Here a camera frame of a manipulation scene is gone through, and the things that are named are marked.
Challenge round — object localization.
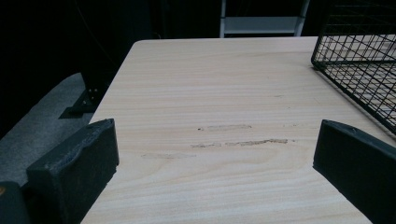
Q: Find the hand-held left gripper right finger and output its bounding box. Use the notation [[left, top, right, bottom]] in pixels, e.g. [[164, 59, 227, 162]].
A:
[[312, 119, 396, 224]]

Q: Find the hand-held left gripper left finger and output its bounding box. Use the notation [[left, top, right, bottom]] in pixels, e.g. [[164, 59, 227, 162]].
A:
[[25, 118, 120, 224]]

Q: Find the black metal stand foot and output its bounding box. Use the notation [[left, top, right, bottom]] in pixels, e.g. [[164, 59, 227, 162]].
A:
[[58, 72, 110, 119]]

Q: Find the black wire basket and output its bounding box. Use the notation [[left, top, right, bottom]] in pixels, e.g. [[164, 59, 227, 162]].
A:
[[310, 0, 396, 135]]

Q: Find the white metal shelf frame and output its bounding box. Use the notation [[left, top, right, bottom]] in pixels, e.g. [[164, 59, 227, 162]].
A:
[[219, 0, 311, 39]]

